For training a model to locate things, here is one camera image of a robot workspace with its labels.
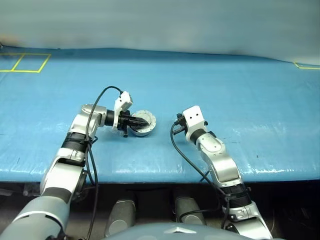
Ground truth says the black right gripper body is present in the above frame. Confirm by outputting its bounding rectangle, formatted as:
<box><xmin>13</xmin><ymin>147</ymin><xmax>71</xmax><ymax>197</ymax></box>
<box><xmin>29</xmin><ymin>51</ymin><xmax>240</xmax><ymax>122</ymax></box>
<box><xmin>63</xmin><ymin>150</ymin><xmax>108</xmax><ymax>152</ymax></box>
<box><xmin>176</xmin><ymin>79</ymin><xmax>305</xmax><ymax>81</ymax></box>
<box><xmin>175</xmin><ymin>112</ymin><xmax>188</xmax><ymax>129</ymax></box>

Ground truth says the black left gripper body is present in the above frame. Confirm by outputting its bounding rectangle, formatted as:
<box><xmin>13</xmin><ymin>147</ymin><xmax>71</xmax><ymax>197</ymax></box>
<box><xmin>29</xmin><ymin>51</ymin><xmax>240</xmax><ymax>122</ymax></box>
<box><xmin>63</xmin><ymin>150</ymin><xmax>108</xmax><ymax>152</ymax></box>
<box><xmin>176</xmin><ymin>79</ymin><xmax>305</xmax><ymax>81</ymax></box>
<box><xmin>116</xmin><ymin>110</ymin><xmax>133</xmax><ymax>138</ymax></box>

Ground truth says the silver disc with blue center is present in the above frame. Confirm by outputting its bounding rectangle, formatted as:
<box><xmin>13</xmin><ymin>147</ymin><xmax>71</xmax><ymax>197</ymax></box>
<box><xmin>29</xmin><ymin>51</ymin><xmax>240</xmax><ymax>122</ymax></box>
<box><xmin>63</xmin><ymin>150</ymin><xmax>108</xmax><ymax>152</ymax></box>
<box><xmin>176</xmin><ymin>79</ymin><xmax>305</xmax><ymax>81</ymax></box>
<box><xmin>131</xmin><ymin>109</ymin><xmax>158</xmax><ymax>131</ymax></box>

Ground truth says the blue plastic table cover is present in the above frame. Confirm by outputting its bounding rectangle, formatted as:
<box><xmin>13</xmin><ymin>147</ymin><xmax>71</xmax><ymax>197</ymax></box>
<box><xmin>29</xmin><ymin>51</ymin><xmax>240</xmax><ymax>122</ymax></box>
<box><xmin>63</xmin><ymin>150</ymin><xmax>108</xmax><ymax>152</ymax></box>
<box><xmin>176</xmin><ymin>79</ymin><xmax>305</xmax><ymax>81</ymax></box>
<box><xmin>0</xmin><ymin>44</ymin><xmax>320</xmax><ymax>185</ymax></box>

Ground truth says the grey rounded shell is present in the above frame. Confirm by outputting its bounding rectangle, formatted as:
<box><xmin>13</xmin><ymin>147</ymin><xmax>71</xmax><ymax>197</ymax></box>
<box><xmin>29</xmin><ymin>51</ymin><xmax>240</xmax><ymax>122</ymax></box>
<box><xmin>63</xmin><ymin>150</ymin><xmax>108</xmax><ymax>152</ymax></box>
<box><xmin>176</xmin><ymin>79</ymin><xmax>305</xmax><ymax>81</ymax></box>
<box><xmin>173</xmin><ymin>196</ymin><xmax>207</xmax><ymax>226</ymax></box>
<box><xmin>104</xmin><ymin>199</ymin><xmax>137</xmax><ymax>237</ymax></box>

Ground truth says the grey curved robot chest cover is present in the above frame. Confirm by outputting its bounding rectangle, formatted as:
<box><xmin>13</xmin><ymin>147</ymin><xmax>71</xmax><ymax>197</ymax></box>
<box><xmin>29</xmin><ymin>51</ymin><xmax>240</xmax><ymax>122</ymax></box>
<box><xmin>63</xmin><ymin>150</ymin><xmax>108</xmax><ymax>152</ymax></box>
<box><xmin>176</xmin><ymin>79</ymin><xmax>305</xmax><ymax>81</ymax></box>
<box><xmin>101</xmin><ymin>222</ymin><xmax>285</xmax><ymax>240</ymax></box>

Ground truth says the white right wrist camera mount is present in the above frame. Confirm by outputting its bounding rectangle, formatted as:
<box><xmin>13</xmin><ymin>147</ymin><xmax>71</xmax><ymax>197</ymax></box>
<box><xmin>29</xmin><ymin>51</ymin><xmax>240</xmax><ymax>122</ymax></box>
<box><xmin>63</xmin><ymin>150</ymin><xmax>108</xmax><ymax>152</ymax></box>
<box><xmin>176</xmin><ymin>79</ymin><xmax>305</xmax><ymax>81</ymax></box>
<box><xmin>182</xmin><ymin>105</ymin><xmax>209</xmax><ymax>140</ymax></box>

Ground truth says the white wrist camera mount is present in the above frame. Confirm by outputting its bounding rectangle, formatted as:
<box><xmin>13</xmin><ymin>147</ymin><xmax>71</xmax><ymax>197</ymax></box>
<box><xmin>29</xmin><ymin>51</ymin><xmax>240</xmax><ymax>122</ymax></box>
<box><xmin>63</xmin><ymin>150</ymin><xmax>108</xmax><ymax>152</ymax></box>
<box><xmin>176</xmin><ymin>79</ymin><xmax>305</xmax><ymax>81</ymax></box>
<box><xmin>111</xmin><ymin>90</ymin><xmax>134</xmax><ymax>130</ymax></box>
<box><xmin>182</xmin><ymin>105</ymin><xmax>209</xmax><ymax>140</ymax></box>

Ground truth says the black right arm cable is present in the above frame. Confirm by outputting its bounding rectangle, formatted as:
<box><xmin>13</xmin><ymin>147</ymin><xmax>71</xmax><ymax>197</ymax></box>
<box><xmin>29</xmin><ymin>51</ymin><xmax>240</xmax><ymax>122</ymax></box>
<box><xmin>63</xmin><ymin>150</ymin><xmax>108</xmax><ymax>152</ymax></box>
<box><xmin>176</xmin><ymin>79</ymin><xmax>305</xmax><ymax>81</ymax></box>
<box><xmin>170</xmin><ymin>123</ymin><xmax>232</xmax><ymax>230</ymax></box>

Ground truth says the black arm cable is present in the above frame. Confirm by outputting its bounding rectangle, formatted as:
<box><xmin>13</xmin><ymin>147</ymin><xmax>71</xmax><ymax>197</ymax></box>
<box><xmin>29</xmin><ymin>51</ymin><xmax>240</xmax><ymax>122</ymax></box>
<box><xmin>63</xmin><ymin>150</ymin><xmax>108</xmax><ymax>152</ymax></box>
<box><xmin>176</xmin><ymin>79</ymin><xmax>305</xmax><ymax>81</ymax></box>
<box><xmin>83</xmin><ymin>85</ymin><xmax>124</xmax><ymax>240</ymax></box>
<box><xmin>170</xmin><ymin>123</ymin><xmax>232</xmax><ymax>230</ymax></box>

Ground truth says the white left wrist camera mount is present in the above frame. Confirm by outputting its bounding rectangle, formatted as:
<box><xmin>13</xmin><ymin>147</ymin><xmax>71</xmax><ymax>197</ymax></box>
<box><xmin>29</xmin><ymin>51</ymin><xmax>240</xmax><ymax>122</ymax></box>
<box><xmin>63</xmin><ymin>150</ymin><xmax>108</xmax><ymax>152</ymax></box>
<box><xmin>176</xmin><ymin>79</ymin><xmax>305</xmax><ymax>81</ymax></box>
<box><xmin>111</xmin><ymin>90</ymin><xmax>134</xmax><ymax>130</ymax></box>

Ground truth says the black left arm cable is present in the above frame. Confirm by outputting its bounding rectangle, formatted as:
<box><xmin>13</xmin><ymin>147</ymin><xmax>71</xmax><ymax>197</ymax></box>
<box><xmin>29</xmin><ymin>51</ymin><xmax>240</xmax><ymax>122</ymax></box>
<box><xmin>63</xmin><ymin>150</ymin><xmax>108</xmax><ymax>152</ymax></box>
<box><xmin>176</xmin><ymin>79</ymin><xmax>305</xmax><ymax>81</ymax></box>
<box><xmin>83</xmin><ymin>85</ymin><xmax>124</xmax><ymax>240</ymax></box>

